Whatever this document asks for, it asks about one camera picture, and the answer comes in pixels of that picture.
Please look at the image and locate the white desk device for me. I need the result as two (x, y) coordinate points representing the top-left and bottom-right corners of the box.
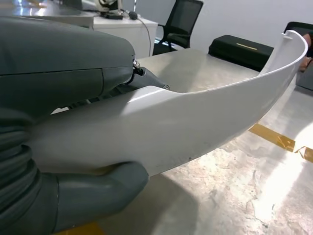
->
(94, 0), (124, 20)

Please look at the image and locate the grey desk cable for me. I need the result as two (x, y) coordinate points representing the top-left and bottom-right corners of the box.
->
(136, 16), (152, 58)

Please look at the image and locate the black case with yellow stripe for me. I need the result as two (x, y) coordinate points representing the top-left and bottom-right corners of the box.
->
(208, 34), (275, 73)

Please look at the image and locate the white desk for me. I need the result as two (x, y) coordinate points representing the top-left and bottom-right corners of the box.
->
(0, 0), (158, 60)

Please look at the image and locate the black office chair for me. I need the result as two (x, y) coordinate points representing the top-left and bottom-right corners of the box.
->
(152, 0), (204, 56)

